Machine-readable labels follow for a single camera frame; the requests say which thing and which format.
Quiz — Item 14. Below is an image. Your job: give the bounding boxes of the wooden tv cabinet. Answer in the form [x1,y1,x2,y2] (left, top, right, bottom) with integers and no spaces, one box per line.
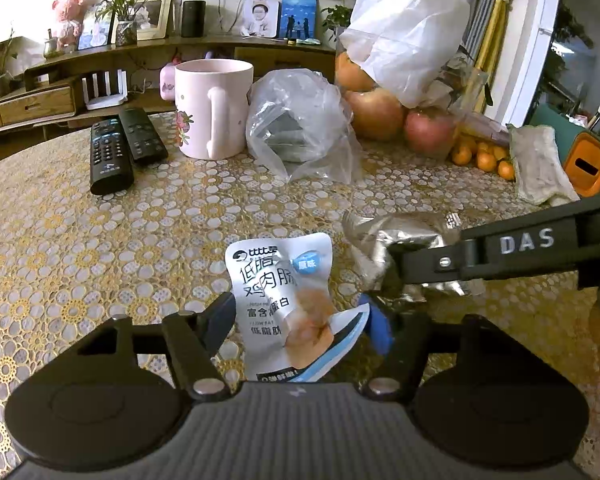
[0,35,338,136]

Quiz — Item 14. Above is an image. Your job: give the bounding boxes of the crumpled grey rag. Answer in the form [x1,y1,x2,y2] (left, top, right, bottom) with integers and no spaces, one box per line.
[507,124,581,206]

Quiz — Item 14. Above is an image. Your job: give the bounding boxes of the silver foil wrapper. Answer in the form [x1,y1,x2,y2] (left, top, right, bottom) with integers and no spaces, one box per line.
[341,210,486,303]

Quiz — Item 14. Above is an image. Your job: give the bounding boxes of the black speaker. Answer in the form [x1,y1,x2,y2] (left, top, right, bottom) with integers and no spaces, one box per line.
[181,0,207,38]

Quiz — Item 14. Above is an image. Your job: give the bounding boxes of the yellow grey striped curtain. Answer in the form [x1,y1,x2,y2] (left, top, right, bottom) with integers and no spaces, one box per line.
[472,0,531,111]

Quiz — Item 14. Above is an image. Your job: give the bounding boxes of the pile of tangerines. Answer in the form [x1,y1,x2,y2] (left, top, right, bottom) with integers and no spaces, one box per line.
[451,132,517,182]

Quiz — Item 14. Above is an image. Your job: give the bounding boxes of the white plastic bag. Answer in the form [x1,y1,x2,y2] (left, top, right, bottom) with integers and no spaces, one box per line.
[339,0,483,108]

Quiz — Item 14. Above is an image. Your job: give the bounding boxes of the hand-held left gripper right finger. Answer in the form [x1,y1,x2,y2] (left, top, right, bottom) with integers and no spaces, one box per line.
[357,294,513,403]

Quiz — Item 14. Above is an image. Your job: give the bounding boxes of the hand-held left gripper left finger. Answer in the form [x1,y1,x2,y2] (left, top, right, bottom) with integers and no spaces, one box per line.
[75,291,237,402]

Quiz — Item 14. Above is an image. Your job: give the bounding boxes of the black remote with buttons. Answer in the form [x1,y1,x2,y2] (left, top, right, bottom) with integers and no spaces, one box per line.
[90,117,135,196]

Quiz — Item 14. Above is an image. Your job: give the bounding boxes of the pink plush toy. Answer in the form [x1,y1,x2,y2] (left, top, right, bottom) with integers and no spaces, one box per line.
[51,0,87,53]

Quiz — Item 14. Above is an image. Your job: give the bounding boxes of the wooden photo frame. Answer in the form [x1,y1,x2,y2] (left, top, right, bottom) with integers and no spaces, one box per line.
[137,0,173,41]

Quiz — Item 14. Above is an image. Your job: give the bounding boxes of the red apple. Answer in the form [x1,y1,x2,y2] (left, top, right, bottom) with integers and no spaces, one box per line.
[404,109,456,157]

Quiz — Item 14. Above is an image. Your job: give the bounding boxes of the white chicken sausage packet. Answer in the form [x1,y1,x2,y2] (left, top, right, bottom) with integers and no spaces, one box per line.
[225,232,371,383]

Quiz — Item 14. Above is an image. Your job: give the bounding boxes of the clear fruit wrapping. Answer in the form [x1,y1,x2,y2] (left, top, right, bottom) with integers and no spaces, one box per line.
[420,50,511,141]

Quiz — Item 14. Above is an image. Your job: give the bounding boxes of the potted plant in glass vase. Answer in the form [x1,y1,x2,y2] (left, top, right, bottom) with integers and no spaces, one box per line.
[87,0,151,46]

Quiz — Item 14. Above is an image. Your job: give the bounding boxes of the yellow-red apple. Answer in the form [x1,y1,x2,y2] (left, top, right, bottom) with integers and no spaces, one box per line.
[344,87,406,142]

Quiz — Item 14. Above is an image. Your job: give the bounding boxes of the teal orange desk organizer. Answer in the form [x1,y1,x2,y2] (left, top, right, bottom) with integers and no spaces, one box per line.
[530,105,600,198]

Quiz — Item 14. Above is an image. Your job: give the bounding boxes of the blue photo print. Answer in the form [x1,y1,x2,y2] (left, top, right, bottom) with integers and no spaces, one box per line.
[280,0,317,43]

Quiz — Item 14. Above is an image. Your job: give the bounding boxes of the baby photo frame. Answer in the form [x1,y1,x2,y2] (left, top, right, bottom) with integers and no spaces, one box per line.
[242,0,280,38]

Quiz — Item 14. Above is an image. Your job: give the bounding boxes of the lace-patterned desktop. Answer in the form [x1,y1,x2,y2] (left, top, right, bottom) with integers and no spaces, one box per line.
[0,110,600,461]

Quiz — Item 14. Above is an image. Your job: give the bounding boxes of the clear plastic bag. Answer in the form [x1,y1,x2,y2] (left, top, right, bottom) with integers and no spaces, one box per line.
[245,67,366,186]

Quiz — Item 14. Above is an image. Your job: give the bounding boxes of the orange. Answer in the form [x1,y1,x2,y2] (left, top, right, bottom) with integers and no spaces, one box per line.
[336,52,376,92]

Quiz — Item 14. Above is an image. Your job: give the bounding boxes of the pink mug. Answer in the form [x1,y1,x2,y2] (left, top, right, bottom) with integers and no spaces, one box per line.
[174,58,255,160]

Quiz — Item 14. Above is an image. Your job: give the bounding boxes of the small metal vase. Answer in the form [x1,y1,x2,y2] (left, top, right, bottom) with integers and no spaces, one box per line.
[42,30,63,58]

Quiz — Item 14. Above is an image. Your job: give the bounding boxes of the white router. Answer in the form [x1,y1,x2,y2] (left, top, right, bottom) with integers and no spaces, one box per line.
[82,71,130,111]

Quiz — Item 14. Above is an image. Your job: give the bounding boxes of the small pink bottle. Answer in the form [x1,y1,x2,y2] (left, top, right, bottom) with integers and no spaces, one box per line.
[160,62,178,101]

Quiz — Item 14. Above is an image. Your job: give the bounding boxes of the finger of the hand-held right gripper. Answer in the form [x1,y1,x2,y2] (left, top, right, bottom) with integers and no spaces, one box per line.
[387,232,481,288]

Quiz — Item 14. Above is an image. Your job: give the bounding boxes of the plain black remote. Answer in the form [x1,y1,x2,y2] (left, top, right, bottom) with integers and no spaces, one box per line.
[117,107,170,166]

